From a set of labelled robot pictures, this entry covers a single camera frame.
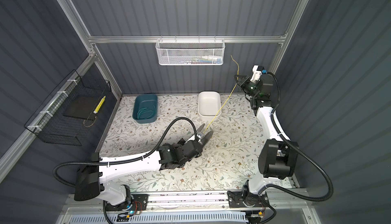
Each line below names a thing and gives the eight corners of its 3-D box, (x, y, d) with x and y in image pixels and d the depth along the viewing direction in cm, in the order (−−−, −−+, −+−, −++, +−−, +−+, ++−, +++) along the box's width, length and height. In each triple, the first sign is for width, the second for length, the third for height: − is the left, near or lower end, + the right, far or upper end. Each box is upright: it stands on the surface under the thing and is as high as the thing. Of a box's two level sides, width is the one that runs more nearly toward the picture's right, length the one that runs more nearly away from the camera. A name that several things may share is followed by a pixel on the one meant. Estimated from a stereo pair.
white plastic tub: (198, 119, 108) (198, 114, 103) (198, 95, 123) (198, 90, 118) (221, 119, 108) (222, 114, 103) (218, 95, 123) (219, 90, 118)
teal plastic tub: (131, 123, 106) (128, 118, 101) (139, 99, 121) (137, 93, 116) (155, 123, 106) (154, 118, 101) (161, 99, 121) (159, 93, 116)
